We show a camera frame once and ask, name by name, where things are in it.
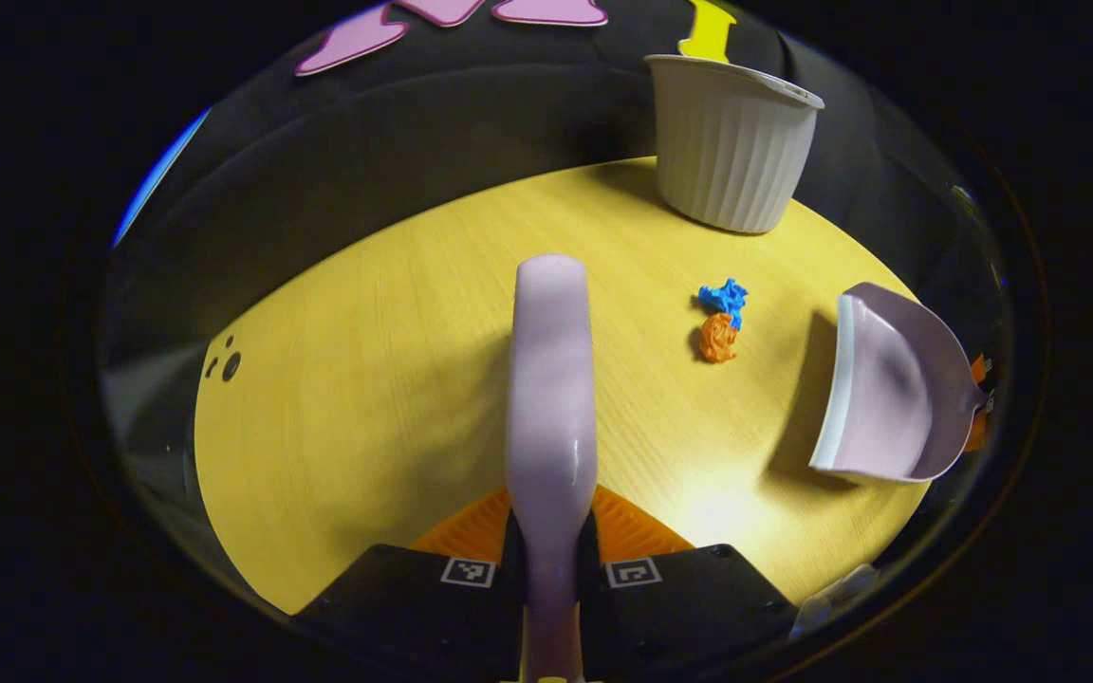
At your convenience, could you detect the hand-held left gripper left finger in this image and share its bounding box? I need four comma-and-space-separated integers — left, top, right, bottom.
292, 487, 524, 683

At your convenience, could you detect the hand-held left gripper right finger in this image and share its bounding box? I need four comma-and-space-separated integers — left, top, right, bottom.
577, 484, 799, 683

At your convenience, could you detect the pink dustpan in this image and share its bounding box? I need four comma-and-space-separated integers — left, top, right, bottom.
809, 282, 989, 485

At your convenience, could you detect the blue paper trash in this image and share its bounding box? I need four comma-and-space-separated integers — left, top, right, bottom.
698, 278, 750, 330

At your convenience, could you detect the orange paper trash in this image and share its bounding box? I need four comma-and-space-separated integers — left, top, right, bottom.
699, 313, 738, 364

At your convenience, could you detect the small pink broom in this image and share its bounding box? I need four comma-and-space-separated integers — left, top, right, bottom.
506, 253, 600, 683

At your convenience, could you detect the white ribbed garbage bin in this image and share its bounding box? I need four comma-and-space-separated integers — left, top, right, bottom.
646, 54, 825, 235

